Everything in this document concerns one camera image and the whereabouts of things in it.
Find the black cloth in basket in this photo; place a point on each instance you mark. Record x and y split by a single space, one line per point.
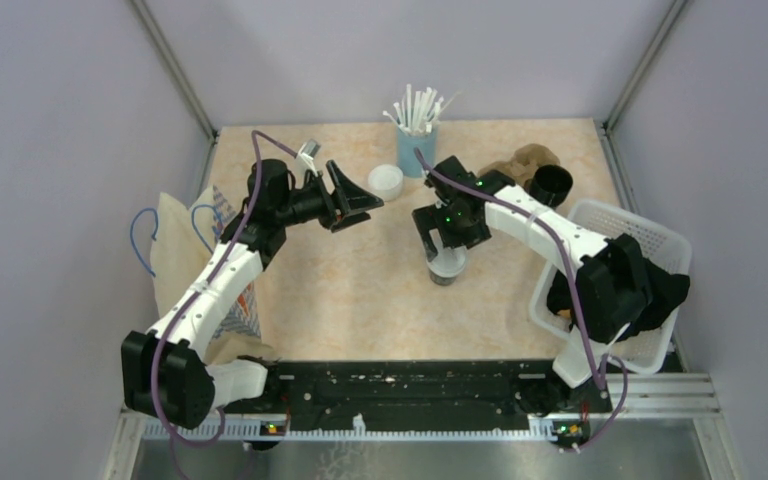
669 292

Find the bundle of white straws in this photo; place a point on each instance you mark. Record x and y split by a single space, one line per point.
418 112

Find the white cable duct strip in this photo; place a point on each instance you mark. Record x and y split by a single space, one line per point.
277 428

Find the blue straw holder cup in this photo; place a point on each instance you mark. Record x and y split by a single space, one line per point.
407 145

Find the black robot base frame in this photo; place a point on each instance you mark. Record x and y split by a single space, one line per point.
419 396

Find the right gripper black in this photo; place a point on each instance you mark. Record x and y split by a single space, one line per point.
430 219

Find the patterned paper takeout bag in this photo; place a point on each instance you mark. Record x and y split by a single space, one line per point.
180 249

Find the single white cup lid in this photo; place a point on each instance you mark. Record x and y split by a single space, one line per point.
449 259

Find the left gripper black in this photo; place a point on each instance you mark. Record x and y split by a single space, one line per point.
355 197

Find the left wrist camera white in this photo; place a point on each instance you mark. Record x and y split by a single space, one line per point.
305 157

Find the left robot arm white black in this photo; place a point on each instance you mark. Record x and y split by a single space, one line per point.
166 372

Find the single dark coffee cup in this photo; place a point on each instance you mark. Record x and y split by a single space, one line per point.
443 277

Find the stack of white lids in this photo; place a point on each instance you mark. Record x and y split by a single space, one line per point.
386 181

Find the stack of black cups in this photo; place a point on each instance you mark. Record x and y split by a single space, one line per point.
550 185

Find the brown pulp cup carrier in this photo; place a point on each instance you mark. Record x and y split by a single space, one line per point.
519 169

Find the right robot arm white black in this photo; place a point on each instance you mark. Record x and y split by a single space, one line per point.
607 278

